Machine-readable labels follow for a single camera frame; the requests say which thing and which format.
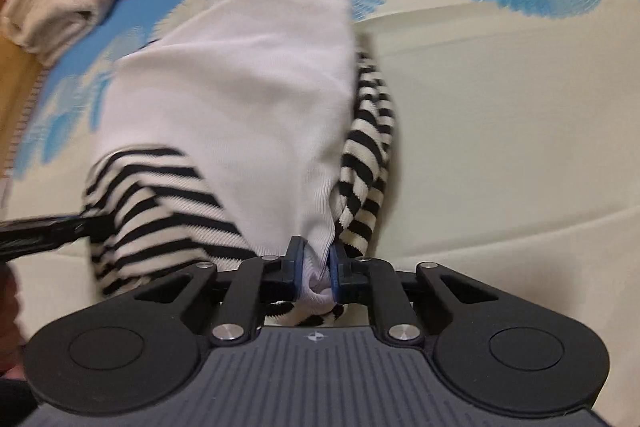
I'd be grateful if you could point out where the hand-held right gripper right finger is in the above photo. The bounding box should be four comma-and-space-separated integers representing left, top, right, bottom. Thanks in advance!
327, 246, 502, 346

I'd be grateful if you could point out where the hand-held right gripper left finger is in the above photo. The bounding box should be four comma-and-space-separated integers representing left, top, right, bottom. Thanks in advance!
134, 235, 307, 348

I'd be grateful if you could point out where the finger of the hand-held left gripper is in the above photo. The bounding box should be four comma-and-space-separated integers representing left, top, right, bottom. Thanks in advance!
0, 214, 114, 264

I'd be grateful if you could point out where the striped and white small shirt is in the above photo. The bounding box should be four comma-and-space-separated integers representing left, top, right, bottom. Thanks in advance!
82, 0, 397, 327

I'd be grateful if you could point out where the cream folded blanket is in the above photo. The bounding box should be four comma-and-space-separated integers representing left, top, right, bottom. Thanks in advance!
0, 0, 122, 64

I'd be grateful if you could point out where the blue and cream patterned bedsheet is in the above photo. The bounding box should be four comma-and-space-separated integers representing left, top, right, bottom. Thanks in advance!
0, 0, 640, 358

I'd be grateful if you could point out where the wooden bed frame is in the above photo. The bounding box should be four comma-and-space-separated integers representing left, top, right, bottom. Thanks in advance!
0, 38, 43, 188

